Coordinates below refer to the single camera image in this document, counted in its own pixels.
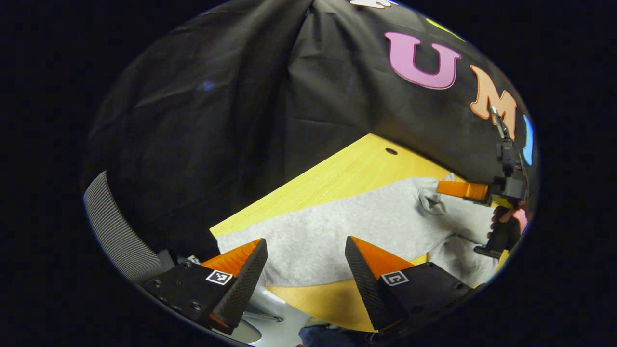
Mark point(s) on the grey striped chair backrest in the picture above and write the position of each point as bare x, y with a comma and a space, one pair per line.
115, 231

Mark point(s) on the person's blue trousers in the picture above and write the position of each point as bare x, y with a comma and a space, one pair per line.
323, 336

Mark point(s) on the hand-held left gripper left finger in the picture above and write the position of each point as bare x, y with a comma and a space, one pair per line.
243, 289

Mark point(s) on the black backdrop cloth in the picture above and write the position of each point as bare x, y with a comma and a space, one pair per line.
217, 120

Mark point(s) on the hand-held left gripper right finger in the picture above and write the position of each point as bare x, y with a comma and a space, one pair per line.
367, 289

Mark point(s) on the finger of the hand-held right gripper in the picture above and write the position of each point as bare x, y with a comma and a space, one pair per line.
460, 189

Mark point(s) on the white chair base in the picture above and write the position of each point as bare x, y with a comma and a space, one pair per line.
279, 308

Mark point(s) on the grey zip-neck sweatshirt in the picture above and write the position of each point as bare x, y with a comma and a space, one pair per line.
337, 231

